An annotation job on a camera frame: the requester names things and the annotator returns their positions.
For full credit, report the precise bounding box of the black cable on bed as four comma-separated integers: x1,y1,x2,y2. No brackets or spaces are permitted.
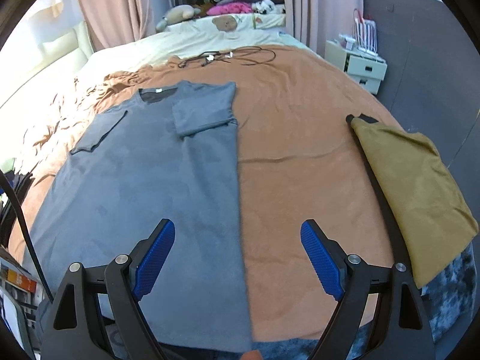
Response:
177,45,277,69

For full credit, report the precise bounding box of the cream bed sheet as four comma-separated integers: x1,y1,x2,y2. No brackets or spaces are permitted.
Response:
0,22,320,121

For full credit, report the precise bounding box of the folded olive-brown garment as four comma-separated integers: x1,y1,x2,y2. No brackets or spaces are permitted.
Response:
346,115,479,287

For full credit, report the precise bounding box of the black and white plush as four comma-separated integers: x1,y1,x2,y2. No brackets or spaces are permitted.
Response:
251,0,285,15

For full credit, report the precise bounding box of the orange-brown bed blanket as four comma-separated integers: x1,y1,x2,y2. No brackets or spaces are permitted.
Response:
23,46,396,341

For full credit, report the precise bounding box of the beige plush toy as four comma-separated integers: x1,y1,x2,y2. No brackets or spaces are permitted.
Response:
155,4,201,33

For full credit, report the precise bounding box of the white bedside drawer cabinet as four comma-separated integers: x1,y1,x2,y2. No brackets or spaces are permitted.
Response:
324,41,387,95

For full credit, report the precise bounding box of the pink left curtain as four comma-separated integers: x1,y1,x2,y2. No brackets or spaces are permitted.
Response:
78,0,155,50

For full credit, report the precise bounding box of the striped pink gift bag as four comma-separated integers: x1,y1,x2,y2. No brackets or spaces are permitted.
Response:
353,9,377,55

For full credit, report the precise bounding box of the pink fluffy cloth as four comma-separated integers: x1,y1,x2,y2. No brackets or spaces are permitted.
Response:
207,2,253,16

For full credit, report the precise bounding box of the pink curtain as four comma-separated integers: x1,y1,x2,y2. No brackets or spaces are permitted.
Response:
78,0,155,50
285,0,364,56

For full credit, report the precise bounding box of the bear print pillow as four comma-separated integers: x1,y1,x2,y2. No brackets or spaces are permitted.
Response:
165,13,287,33

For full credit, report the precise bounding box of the pink right curtain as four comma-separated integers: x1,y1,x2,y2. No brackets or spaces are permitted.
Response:
285,0,364,56

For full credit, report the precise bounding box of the grey t-shirt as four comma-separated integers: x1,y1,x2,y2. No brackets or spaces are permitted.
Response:
30,80,251,353

